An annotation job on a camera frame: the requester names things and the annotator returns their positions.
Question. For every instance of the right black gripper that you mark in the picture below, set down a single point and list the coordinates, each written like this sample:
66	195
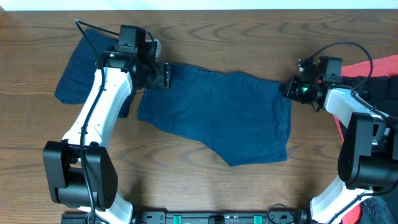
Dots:
291	92

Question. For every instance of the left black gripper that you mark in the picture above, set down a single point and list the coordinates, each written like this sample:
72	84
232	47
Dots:
165	74

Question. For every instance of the navy blue shorts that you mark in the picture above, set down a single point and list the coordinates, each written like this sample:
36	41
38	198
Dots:
243	118
78	76

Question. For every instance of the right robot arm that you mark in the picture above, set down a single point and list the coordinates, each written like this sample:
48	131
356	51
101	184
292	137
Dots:
367	164

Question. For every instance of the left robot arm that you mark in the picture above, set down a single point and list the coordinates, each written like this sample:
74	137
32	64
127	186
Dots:
79	171

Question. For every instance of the folded navy blue shorts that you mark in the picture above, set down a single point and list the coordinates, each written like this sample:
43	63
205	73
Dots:
78	76

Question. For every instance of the black patterned garment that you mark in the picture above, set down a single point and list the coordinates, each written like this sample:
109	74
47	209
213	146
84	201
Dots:
381	92

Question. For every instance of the red cloth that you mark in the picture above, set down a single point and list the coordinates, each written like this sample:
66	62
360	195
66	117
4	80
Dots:
383	67

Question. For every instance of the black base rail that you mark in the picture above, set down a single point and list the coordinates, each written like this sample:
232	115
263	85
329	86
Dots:
278	216

